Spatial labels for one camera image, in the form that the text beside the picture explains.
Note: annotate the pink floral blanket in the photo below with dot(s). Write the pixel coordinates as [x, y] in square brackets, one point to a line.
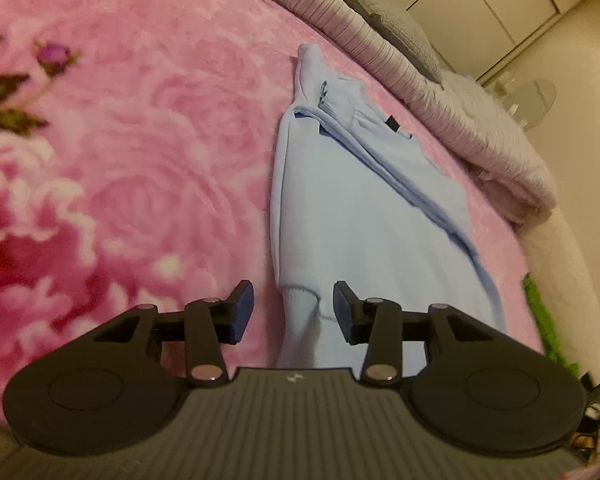
[145, 160]

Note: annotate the cream wardrobe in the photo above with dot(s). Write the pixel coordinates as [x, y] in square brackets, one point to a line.
[480, 5]

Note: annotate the clear glass side table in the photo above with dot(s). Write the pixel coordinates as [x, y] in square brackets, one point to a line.
[530, 102]

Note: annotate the grey pillow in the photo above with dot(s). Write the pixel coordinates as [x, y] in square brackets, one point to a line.
[395, 25]

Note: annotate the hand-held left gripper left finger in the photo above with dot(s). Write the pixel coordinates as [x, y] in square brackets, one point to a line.
[245, 306]

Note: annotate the green fuzzy cloth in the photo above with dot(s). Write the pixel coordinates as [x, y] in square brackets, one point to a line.
[547, 325]

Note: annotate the cream bed frame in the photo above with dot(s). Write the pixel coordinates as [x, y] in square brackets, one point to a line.
[565, 270]

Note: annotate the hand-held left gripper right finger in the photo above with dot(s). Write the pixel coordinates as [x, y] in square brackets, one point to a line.
[341, 305]

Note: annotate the light blue sweater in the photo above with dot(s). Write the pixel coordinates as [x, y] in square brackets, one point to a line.
[350, 200]

